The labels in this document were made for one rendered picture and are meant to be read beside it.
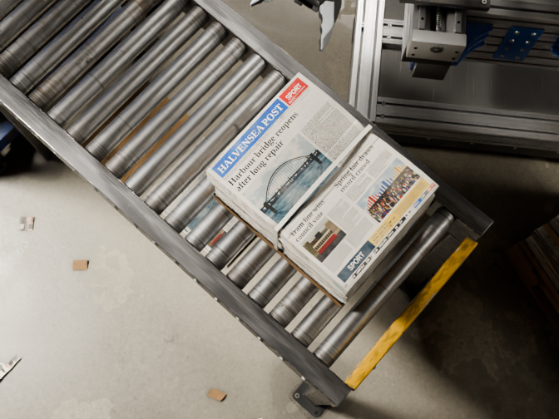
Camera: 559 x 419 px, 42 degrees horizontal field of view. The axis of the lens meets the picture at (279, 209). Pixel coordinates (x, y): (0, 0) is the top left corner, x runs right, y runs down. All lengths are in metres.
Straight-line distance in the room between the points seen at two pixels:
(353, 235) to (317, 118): 0.25
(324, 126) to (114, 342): 1.25
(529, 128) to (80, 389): 1.66
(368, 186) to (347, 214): 0.07
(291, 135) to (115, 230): 1.18
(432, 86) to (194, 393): 1.26
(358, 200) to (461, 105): 1.06
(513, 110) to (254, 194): 1.25
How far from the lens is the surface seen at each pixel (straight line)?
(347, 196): 1.46
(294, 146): 1.48
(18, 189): 2.68
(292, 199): 1.45
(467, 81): 2.52
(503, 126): 2.47
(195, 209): 1.70
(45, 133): 1.82
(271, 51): 1.83
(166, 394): 2.45
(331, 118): 1.51
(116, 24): 1.90
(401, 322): 1.64
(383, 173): 1.48
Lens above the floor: 2.42
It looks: 75 degrees down
